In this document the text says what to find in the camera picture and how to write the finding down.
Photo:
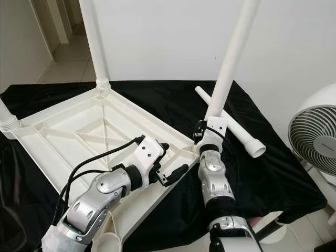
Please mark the black metal table frame bar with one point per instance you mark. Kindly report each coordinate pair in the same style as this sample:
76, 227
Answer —
270, 230

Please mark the red round stool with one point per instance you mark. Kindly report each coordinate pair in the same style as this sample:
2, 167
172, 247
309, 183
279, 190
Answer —
258, 220

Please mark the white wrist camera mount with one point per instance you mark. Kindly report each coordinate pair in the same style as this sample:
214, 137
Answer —
219, 123
147, 152

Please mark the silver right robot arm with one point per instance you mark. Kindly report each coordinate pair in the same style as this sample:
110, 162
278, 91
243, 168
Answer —
215, 178

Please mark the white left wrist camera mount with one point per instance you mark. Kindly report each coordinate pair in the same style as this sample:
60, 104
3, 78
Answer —
147, 152

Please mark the black tablecloth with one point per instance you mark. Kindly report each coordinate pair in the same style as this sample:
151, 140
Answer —
283, 184

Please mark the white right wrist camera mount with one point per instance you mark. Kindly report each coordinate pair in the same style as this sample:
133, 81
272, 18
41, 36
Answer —
219, 123

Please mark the white round floor fan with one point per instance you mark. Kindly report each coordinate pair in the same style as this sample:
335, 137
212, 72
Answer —
315, 139

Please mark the white plastic children table top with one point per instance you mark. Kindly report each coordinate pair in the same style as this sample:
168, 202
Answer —
63, 136

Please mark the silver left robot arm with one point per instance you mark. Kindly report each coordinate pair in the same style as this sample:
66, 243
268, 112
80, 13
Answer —
94, 205

